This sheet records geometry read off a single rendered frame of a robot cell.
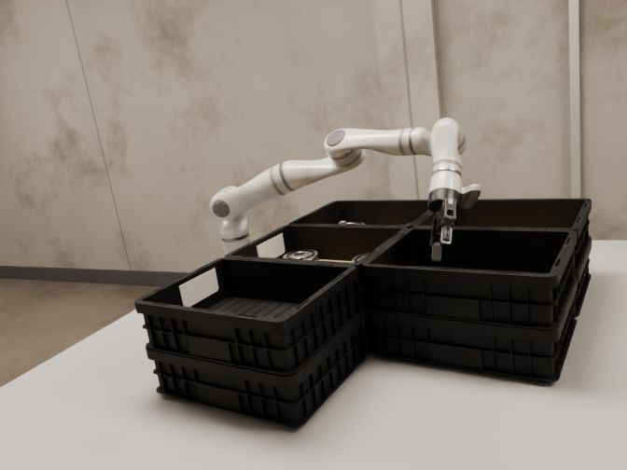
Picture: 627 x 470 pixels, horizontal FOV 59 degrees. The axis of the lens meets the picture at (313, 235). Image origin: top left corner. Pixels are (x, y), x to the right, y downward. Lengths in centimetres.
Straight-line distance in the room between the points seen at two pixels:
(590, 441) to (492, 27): 229
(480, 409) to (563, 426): 14
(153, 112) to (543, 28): 248
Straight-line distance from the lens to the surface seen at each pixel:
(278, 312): 129
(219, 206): 170
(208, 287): 139
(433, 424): 108
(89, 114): 445
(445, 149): 136
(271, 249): 158
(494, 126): 303
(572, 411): 113
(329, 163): 161
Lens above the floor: 132
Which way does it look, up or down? 15 degrees down
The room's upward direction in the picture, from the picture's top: 8 degrees counter-clockwise
